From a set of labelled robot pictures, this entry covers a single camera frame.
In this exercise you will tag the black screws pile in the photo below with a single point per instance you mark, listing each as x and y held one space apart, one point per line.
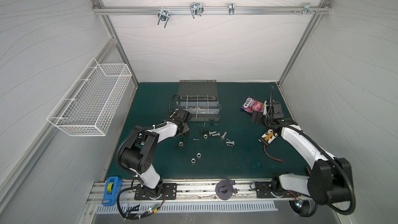
204 132

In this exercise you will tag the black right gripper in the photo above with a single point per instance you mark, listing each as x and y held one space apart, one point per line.
258 117

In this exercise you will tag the aluminium crossbar rail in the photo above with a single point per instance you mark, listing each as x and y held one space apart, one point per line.
208 10

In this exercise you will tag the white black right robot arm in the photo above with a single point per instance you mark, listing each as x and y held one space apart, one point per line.
329 181

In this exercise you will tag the metal bracket with screws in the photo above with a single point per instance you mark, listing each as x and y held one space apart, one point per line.
307 10

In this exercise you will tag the black round cap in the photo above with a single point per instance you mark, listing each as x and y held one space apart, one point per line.
225 189

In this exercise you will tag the metal bracket clip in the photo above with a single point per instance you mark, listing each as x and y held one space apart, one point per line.
231 9

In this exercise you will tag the white wire basket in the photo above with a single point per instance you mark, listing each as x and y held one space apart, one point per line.
90 104

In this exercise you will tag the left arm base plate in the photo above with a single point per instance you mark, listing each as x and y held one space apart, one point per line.
166 191

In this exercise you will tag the grey plastic organizer box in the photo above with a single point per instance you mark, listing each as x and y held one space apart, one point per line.
200 98

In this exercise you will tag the blue tape dispenser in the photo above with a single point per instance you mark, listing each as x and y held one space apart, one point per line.
112 188

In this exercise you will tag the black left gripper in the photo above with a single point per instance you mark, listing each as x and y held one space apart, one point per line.
186 127

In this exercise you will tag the metal u-bolt clamp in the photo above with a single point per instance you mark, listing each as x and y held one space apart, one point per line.
163 16
196 9

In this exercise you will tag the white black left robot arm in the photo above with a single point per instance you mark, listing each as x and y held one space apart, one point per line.
136 153

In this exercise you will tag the silver hex bolt pair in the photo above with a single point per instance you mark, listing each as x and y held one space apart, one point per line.
230 143

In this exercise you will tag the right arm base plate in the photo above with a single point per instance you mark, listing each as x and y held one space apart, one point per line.
263 190

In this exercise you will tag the purple Fox's candy bag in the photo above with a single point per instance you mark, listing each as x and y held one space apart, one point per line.
251 105

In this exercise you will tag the white slotted cable duct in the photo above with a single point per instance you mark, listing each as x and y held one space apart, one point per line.
196 207

